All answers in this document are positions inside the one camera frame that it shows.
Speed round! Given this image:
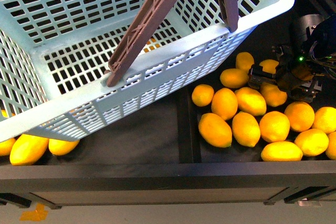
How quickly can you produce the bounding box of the brown basket handle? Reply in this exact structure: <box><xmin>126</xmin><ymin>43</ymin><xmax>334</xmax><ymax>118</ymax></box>
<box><xmin>107</xmin><ymin>0</ymin><xmax>239</xmax><ymax>87</ymax></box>

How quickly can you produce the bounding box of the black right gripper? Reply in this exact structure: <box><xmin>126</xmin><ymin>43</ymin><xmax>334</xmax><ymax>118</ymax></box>
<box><xmin>248</xmin><ymin>45</ymin><xmax>322</xmax><ymax>103</ymax></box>

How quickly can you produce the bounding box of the yellow lemon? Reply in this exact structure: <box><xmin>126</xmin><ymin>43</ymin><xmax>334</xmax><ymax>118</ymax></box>
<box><xmin>259</xmin><ymin>59</ymin><xmax>279</xmax><ymax>74</ymax></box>
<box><xmin>291</xmin><ymin>63</ymin><xmax>313</xmax><ymax>81</ymax></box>
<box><xmin>198</xmin><ymin>113</ymin><xmax>233</xmax><ymax>148</ymax></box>
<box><xmin>325</xmin><ymin>132</ymin><xmax>336</xmax><ymax>160</ymax></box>
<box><xmin>211</xmin><ymin>88</ymin><xmax>238</xmax><ymax>121</ymax></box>
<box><xmin>260</xmin><ymin>83</ymin><xmax>287</xmax><ymax>108</ymax></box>
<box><xmin>312</xmin><ymin>106</ymin><xmax>335</xmax><ymax>134</ymax></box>
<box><xmin>259</xmin><ymin>111</ymin><xmax>290</xmax><ymax>143</ymax></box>
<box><xmin>192</xmin><ymin>84</ymin><xmax>214</xmax><ymax>107</ymax></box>
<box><xmin>220</xmin><ymin>68</ymin><xmax>249</xmax><ymax>89</ymax></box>
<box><xmin>232</xmin><ymin>112</ymin><xmax>261</xmax><ymax>148</ymax></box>
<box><xmin>261</xmin><ymin>141</ymin><xmax>303</xmax><ymax>162</ymax></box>
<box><xmin>284</xmin><ymin>101</ymin><xmax>315</xmax><ymax>132</ymax></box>
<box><xmin>294</xmin><ymin>129</ymin><xmax>329</xmax><ymax>157</ymax></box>
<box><xmin>234</xmin><ymin>87</ymin><xmax>267</xmax><ymax>116</ymax></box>
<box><xmin>236</xmin><ymin>52</ymin><xmax>255</xmax><ymax>73</ymax></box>

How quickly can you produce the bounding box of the yellow mango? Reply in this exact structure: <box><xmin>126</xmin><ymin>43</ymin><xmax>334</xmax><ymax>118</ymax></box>
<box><xmin>48</xmin><ymin>138</ymin><xmax>80</xmax><ymax>156</ymax></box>
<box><xmin>9</xmin><ymin>134</ymin><xmax>49</xmax><ymax>166</ymax></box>

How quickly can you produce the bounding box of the light blue plastic basket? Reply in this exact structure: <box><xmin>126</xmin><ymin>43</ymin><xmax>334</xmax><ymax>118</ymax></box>
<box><xmin>1</xmin><ymin>0</ymin><xmax>295</xmax><ymax>141</ymax></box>

